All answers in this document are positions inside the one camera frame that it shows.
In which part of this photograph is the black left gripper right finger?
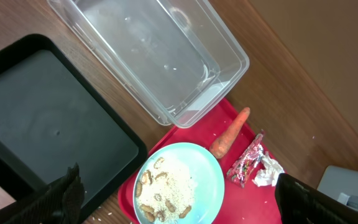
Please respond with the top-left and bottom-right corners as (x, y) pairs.
(275, 174), (358, 224)

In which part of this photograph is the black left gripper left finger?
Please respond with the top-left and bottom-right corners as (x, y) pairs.
(0, 164), (85, 224)

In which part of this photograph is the grey dishwasher rack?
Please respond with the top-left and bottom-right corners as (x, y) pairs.
(317, 166), (358, 212)

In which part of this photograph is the crumpled white tissue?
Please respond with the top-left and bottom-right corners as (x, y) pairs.
(252, 152), (285, 187)

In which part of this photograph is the red serving tray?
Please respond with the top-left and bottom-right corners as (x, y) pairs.
(117, 98), (287, 224)

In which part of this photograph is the red snack wrapper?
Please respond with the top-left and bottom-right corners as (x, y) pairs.
(226, 129), (265, 188)

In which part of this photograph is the black tray bin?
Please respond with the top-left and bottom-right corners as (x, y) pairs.
(0, 34), (147, 221)

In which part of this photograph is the orange carrot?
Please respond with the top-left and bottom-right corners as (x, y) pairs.
(209, 107), (250, 159)

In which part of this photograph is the light blue plate with rice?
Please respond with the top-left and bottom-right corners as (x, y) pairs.
(132, 142), (224, 223)

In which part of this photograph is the clear plastic bin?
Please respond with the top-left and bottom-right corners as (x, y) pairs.
(48, 0), (250, 128)

